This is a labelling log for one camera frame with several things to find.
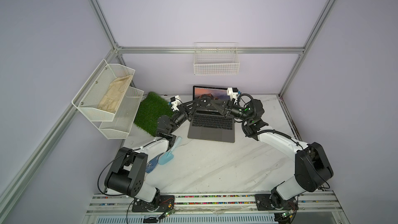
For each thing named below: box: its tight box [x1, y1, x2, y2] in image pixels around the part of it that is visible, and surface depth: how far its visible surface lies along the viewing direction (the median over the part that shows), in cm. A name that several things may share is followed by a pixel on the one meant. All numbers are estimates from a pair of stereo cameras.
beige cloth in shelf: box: [97, 74, 133, 114], surface depth 81 cm
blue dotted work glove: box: [145, 152, 165, 174], surface depth 87 cm
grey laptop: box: [187, 85, 235, 143], surface depth 101 cm
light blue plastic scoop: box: [158, 136, 183, 165], surface depth 90 cm
